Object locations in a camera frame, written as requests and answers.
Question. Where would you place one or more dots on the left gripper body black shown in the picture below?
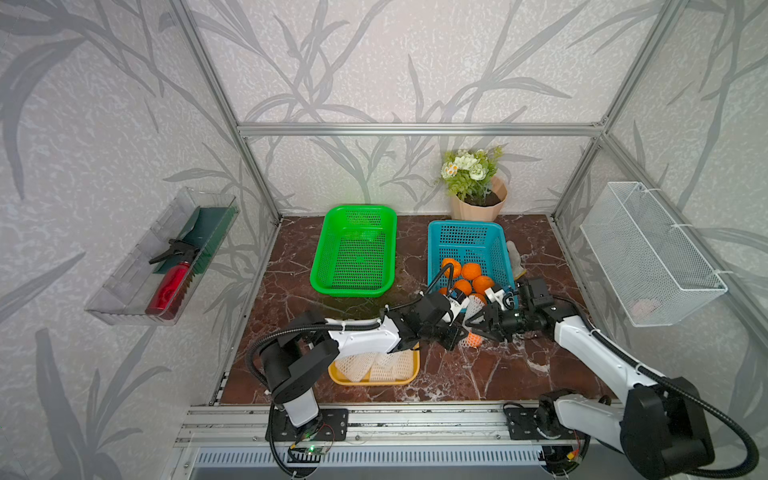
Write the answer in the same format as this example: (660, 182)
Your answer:
(439, 334)

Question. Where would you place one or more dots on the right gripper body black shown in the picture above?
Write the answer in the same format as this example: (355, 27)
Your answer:
(508, 322)

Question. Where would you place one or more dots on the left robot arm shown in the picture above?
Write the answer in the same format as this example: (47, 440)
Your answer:
(290, 361)

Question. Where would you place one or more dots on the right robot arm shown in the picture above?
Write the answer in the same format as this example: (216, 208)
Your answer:
(661, 427)

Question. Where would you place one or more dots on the white yellow work glove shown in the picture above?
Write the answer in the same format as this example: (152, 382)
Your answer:
(516, 263)

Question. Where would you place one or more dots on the teal plastic basket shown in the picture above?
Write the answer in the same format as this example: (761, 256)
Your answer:
(483, 243)

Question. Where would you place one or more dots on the green plastic basket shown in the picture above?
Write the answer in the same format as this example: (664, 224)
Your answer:
(355, 256)

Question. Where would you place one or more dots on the yellow plastic tray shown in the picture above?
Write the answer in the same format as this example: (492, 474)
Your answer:
(339, 379)

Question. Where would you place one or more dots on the potted white flower plant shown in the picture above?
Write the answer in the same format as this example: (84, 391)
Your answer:
(470, 178)

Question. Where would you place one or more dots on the dark green dustpan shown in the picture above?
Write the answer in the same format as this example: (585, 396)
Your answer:
(206, 230)

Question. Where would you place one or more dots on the red black spray bottle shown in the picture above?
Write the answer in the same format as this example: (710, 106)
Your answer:
(168, 297)

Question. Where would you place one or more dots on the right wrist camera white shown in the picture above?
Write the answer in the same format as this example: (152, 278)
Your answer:
(499, 296)

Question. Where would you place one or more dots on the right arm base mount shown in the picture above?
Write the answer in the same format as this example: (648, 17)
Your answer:
(522, 423)

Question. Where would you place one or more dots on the white wire mesh basket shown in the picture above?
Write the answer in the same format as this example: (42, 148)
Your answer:
(655, 270)

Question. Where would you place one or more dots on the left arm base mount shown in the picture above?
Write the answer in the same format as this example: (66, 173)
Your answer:
(309, 425)

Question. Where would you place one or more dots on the aluminium front rail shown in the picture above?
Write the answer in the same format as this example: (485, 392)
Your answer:
(463, 423)

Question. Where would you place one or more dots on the clear plastic wall bin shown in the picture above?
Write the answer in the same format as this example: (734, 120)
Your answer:
(154, 282)

